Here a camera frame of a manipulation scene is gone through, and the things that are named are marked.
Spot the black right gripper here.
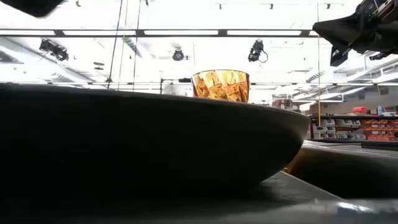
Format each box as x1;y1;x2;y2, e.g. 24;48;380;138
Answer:
312;0;398;68

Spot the amber faceted cup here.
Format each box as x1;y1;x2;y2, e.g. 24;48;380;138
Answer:
190;69;251;104

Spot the black round plate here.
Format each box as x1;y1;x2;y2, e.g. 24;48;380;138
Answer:
0;82;312;203

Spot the black ceiling device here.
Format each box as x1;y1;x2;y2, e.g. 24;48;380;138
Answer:
39;39;70;62

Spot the storage shelf with bins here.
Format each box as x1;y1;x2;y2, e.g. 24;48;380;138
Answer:
309;105;398;142

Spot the long black cable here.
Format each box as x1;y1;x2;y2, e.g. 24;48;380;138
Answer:
107;0;124;90

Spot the black overhead camera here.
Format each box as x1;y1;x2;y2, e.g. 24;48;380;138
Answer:
248;39;269;63

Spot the round black ceiling camera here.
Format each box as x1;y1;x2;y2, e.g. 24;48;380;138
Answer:
172;48;185;62

